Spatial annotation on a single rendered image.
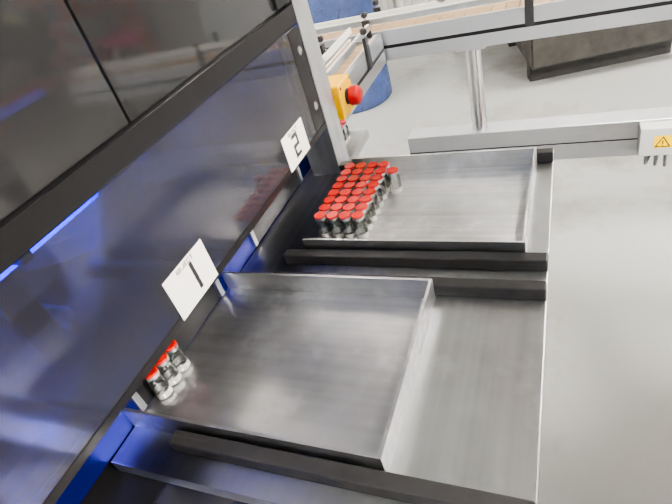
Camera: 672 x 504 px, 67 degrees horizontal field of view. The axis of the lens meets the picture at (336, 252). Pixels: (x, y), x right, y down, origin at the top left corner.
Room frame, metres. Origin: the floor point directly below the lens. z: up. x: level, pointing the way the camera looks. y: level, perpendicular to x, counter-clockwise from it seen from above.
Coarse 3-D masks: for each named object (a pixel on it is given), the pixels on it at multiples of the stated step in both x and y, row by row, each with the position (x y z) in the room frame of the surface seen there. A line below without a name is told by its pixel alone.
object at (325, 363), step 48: (240, 288) 0.66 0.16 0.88; (288, 288) 0.62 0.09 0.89; (336, 288) 0.57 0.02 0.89; (384, 288) 0.54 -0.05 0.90; (432, 288) 0.50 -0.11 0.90; (240, 336) 0.55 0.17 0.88; (288, 336) 0.52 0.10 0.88; (336, 336) 0.49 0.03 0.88; (384, 336) 0.46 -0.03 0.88; (192, 384) 0.49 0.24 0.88; (240, 384) 0.46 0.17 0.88; (288, 384) 0.44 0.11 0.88; (336, 384) 0.41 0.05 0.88; (384, 384) 0.39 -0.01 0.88; (192, 432) 0.40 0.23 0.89; (240, 432) 0.36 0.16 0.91; (288, 432) 0.37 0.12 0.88; (336, 432) 0.35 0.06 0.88; (384, 432) 0.31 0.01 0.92
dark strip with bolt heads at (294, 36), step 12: (276, 0) 0.90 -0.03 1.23; (288, 0) 0.93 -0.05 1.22; (288, 36) 0.89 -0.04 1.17; (300, 36) 0.93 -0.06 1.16; (300, 48) 0.91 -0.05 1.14; (300, 60) 0.91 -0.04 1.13; (300, 72) 0.90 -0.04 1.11; (312, 84) 0.92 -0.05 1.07; (312, 96) 0.91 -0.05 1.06; (312, 108) 0.90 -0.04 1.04; (324, 120) 0.93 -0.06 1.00
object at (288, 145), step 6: (300, 120) 0.85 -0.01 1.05; (294, 126) 0.83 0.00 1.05; (300, 126) 0.84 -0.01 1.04; (288, 132) 0.81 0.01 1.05; (300, 132) 0.84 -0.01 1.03; (282, 138) 0.79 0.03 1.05; (288, 138) 0.80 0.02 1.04; (294, 138) 0.82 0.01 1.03; (300, 138) 0.83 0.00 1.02; (306, 138) 0.85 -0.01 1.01; (282, 144) 0.78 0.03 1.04; (288, 144) 0.80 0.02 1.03; (294, 144) 0.81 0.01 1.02; (300, 144) 0.83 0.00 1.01; (306, 144) 0.85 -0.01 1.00; (288, 150) 0.79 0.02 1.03; (294, 150) 0.81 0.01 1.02; (306, 150) 0.84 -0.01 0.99; (288, 156) 0.78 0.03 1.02; (294, 156) 0.80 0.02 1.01; (300, 156) 0.82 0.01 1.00; (288, 162) 0.78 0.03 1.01; (294, 162) 0.80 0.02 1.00; (294, 168) 0.79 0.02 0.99
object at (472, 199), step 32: (352, 160) 0.91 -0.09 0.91; (384, 160) 0.88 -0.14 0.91; (416, 160) 0.84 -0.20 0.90; (448, 160) 0.81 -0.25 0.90; (480, 160) 0.78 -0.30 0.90; (512, 160) 0.76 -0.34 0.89; (416, 192) 0.77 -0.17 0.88; (448, 192) 0.74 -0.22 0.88; (480, 192) 0.71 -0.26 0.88; (512, 192) 0.68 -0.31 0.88; (384, 224) 0.71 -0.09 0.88; (416, 224) 0.68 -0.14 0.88; (448, 224) 0.65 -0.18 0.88; (480, 224) 0.63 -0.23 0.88; (512, 224) 0.60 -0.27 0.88
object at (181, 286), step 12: (192, 252) 0.54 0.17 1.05; (204, 252) 0.56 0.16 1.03; (180, 264) 0.52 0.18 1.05; (204, 264) 0.55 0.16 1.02; (180, 276) 0.51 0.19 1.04; (192, 276) 0.52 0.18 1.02; (204, 276) 0.54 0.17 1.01; (216, 276) 0.56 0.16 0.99; (168, 288) 0.49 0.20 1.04; (180, 288) 0.50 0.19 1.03; (192, 288) 0.52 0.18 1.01; (204, 288) 0.53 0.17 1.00; (180, 300) 0.50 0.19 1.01; (192, 300) 0.51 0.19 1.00; (180, 312) 0.49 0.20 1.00
